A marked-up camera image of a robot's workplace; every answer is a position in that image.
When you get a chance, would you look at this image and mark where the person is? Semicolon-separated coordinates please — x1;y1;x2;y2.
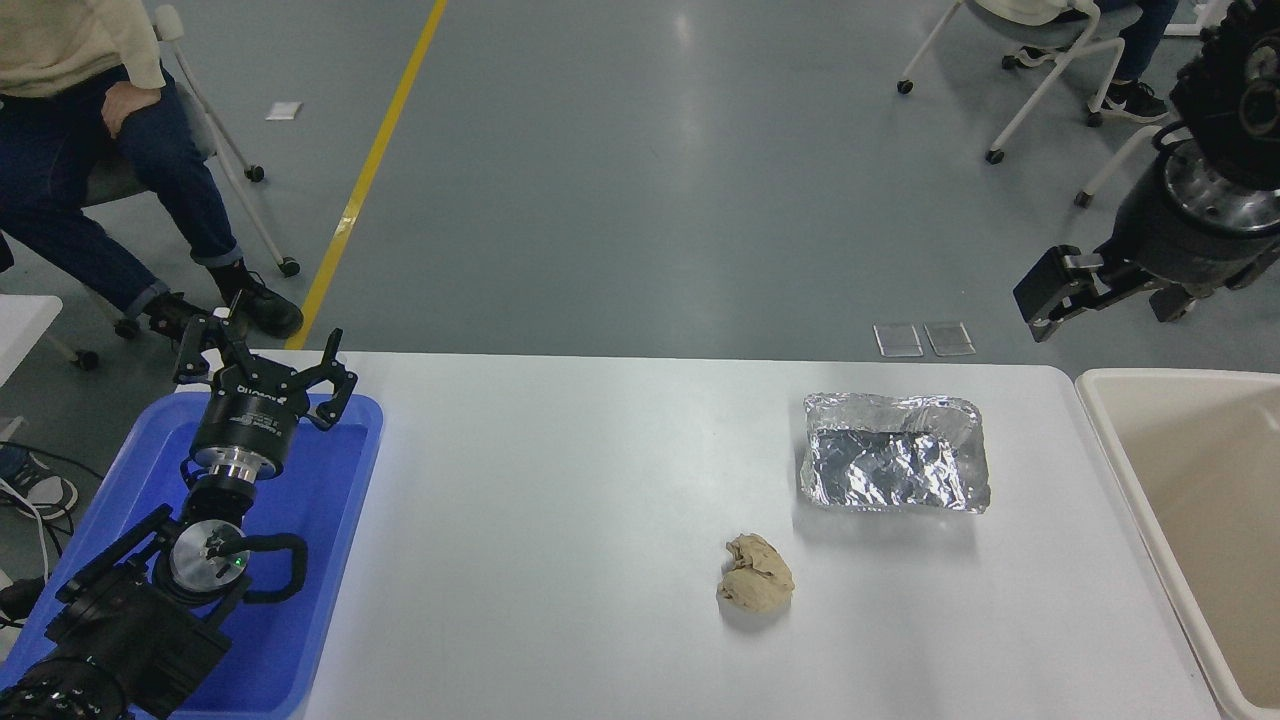
0;0;305;342
0;443;80;522
975;0;1183;126

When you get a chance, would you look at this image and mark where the person's left hand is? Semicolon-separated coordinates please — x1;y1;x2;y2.
100;80;166;140

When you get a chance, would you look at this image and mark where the crumpled tan paper ball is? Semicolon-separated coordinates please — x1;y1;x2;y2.
716;533;797;613

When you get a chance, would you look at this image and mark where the blue plastic tray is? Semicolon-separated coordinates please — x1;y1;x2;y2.
0;392;386;720

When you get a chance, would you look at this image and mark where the white chair leg with castor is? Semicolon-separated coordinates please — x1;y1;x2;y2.
40;335;102;373

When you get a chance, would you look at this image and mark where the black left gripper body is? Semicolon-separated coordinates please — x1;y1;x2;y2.
190;368;306;473

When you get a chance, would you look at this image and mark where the white cable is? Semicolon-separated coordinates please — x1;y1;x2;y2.
0;478;53;583

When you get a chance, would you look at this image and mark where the black floor object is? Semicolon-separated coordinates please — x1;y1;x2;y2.
0;575;47;626

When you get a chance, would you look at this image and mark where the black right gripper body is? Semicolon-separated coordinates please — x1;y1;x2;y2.
1099;148;1280;292

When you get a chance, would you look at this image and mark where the white office chair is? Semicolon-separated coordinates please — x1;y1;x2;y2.
75;5;301;338

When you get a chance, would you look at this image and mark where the white furniture base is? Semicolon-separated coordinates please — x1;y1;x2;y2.
1165;0;1233;38

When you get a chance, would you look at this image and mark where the silver foil tray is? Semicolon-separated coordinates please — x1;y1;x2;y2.
798;391;992;515

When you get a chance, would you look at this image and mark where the white side table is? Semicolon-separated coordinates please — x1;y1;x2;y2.
0;296;64;389

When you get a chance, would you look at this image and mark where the large pale bin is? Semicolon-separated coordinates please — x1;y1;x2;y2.
1076;368;1280;720

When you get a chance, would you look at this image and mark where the white chair with castors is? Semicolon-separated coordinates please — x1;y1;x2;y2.
898;0;1146;166
1075;120;1171;210

